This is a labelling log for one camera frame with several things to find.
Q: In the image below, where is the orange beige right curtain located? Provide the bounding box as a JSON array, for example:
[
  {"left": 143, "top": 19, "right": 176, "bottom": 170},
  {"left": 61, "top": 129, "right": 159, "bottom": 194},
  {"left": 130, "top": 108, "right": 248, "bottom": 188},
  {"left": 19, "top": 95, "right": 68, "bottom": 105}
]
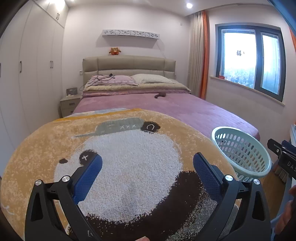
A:
[{"left": 290, "top": 29, "right": 296, "bottom": 51}]

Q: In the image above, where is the person's right hand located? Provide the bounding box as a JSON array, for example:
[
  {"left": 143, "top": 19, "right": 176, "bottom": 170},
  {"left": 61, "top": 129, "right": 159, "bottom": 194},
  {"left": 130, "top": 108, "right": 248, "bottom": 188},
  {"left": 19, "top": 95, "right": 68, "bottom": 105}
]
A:
[{"left": 273, "top": 185, "right": 296, "bottom": 236}]

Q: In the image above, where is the pink pillow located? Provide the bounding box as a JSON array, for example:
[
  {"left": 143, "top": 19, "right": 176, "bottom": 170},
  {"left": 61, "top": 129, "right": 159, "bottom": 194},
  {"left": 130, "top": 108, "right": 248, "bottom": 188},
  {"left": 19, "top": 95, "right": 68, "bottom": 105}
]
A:
[{"left": 86, "top": 75, "right": 138, "bottom": 86}]

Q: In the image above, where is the light blue plastic basket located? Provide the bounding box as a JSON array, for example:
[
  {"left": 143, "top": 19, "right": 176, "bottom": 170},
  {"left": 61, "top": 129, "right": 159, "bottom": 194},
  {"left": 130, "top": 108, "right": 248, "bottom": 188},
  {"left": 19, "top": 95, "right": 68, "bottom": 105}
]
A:
[{"left": 211, "top": 126, "right": 272, "bottom": 182}]

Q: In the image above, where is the picture frame on nightstand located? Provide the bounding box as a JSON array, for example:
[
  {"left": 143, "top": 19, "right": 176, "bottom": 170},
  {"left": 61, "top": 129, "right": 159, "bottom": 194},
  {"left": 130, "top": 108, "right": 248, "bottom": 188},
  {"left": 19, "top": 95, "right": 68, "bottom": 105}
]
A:
[{"left": 66, "top": 87, "right": 78, "bottom": 96}]

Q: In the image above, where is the orange plush toy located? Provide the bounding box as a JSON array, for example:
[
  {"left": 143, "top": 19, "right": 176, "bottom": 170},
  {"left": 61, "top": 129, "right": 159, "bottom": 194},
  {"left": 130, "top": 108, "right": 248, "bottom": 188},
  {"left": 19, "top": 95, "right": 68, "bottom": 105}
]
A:
[{"left": 109, "top": 47, "right": 121, "bottom": 56}]

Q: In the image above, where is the orange beige curtain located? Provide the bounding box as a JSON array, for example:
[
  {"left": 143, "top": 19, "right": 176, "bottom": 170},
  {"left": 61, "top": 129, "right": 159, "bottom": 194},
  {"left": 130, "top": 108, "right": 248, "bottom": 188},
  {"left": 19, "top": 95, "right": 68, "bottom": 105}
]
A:
[
  {"left": 290, "top": 29, "right": 296, "bottom": 51},
  {"left": 187, "top": 10, "right": 210, "bottom": 100}
]

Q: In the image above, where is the beige folded blanket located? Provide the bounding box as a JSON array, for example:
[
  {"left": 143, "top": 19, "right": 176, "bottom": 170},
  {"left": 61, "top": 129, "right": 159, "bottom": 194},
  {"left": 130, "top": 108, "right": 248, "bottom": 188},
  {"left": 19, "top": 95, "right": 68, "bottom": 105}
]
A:
[{"left": 82, "top": 82, "right": 191, "bottom": 98}]

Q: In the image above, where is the round bear pattern rug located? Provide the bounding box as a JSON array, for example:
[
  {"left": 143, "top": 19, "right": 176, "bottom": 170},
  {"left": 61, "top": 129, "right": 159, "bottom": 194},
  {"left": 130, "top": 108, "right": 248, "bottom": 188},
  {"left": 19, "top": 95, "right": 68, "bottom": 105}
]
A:
[{"left": 1, "top": 109, "right": 234, "bottom": 240}]

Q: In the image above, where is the cream pillow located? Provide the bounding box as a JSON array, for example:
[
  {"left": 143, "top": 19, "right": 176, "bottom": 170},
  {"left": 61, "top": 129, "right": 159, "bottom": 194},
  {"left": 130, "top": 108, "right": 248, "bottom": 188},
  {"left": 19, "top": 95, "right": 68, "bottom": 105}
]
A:
[{"left": 131, "top": 74, "right": 178, "bottom": 84}]

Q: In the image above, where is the dark object on bed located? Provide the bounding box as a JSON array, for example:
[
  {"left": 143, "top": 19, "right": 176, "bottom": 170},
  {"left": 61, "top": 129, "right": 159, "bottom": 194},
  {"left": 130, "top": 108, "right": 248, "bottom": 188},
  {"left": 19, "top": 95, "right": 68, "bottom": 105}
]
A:
[{"left": 154, "top": 92, "right": 166, "bottom": 99}]

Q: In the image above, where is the purple bed cover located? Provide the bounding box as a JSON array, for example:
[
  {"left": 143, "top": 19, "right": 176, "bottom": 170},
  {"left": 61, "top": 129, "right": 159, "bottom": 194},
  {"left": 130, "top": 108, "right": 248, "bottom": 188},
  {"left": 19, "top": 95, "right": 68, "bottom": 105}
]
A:
[{"left": 74, "top": 90, "right": 260, "bottom": 140}]

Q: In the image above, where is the ceiling spot light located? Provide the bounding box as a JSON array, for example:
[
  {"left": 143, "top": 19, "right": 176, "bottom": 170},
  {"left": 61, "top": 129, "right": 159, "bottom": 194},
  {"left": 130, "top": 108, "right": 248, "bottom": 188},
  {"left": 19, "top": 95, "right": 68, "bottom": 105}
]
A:
[{"left": 186, "top": 3, "right": 193, "bottom": 9}]

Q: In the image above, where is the black cable on pillow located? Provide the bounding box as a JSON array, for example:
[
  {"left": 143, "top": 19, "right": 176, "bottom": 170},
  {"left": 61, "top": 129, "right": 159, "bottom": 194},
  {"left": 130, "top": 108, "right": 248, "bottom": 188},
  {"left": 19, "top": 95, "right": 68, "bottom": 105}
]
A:
[{"left": 79, "top": 73, "right": 116, "bottom": 91}]

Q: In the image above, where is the white wardrobe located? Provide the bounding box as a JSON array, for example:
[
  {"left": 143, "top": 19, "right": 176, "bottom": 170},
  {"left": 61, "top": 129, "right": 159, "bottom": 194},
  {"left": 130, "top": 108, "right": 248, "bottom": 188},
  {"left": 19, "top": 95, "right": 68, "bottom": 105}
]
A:
[{"left": 1, "top": 1, "right": 69, "bottom": 170}]

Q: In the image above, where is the person's left hand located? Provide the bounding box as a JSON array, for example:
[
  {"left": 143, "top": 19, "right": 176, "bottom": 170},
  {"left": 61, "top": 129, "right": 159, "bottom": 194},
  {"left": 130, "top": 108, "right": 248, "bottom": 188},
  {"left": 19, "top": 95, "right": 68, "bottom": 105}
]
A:
[{"left": 136, "top": 236, "right": 149, "bottom": 241}]

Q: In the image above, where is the grey bedside table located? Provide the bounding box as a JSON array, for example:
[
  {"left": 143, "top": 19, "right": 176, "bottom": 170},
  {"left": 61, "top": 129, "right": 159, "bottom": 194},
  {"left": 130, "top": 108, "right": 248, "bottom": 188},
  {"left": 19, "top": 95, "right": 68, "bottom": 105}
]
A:
[{"left": 60, "top": 94, "right": 82, "bottom": 118}]

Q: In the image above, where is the window with dark frame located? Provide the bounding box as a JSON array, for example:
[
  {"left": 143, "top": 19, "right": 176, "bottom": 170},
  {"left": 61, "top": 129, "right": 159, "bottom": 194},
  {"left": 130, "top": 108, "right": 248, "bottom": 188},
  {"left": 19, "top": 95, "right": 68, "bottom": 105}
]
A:
[{"left": 215, "top": 24, "right": 286, "bottom": 101}]

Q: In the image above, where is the beige padded headboard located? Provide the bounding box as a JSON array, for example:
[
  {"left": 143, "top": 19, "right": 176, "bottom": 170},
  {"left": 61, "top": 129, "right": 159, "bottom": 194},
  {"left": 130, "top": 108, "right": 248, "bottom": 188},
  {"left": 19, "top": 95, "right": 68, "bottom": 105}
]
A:
[{"left": 82, "top": 55, "right": 176, "bottom": 84}]

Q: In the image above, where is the orange beige left curtain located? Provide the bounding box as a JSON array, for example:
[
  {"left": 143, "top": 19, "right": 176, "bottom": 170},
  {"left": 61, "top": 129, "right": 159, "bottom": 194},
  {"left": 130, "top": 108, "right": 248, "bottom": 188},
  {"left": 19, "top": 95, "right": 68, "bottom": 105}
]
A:
[{"left": 187, "top": 10, "right": 210, "bottom": 100}]

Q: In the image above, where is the white desk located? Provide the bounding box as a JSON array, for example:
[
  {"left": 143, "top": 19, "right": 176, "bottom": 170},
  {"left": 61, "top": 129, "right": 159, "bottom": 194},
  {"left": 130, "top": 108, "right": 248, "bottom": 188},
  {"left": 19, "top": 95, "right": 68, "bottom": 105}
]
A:
[{"left": 290, "top": 124, "right": 296, "bottom": 147}]

